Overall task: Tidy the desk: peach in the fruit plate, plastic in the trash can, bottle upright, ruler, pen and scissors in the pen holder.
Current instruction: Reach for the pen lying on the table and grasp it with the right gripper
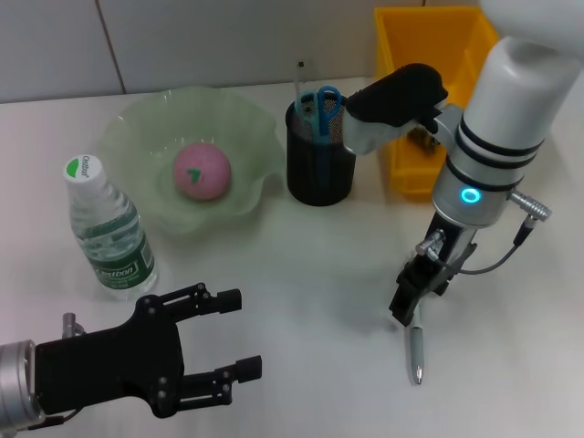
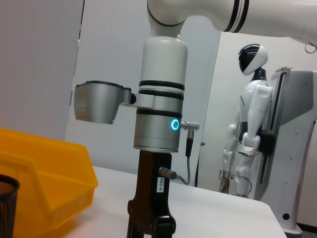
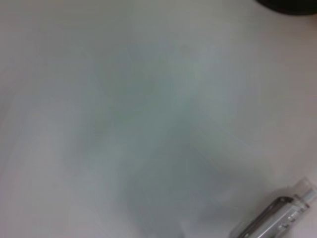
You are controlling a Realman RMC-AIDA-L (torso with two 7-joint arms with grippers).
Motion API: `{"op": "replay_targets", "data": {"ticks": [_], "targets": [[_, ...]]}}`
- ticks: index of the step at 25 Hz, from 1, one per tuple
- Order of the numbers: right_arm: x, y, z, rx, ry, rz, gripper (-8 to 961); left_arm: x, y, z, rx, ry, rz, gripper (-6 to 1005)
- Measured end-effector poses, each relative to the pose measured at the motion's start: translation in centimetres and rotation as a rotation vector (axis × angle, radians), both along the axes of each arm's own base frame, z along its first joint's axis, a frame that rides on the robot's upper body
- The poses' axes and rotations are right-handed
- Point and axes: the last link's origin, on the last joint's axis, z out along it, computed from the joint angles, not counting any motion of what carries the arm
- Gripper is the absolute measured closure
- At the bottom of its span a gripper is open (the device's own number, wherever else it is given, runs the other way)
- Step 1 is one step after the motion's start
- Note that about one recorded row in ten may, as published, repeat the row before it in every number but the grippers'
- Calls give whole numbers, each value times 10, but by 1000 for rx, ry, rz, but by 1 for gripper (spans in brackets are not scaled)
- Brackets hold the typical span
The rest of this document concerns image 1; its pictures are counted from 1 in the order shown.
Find left arm cable with plugs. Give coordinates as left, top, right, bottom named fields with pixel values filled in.
left=25, top=312, right=87, bottom=433

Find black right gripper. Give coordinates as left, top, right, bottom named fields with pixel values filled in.
left=389, top=214, right=479, bottom=329

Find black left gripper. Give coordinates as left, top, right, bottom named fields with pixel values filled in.
left=35, top=282, right=265, bottom=420

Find pink toy peach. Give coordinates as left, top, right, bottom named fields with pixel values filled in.
left=172, top=141, right=233, bottom=202

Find blue scissors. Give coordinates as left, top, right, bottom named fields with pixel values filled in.
left=294, top=85, right=342, bottom=188

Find silver pen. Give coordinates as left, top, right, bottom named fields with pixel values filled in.
left=408, top=305, right=426, bottom=387

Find clear water bottle green label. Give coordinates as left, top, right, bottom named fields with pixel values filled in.
left=62, top=153, right=160, bottom=300

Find yellow plastic bin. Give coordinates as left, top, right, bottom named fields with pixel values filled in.
left=373, top=5, right=501, bottom=202

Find transparent plastic ruler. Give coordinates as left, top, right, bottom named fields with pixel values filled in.
left=294, top=58, right=308, bottom=110

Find right arm cable with plugs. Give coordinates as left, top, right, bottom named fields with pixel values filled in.
left=414, top=191, right=553, bottom=275

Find green glass fruit plate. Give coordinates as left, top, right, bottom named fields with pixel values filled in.
left=98, top=86, right=287, bottom=236

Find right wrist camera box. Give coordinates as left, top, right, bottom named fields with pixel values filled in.
left=344, top=63, right=451, bottom=157

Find arm cable with plugs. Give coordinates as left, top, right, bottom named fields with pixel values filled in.
left=25, top=312, right=87, bottom=433
left=414, top=191, right=553, bottom=275

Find green plastic wrapper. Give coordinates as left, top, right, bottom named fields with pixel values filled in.
left=408, top=127, right=443, bottom=155

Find black mesh pen holder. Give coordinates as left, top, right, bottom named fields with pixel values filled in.
left=286, top=98, right=358, bottom=207

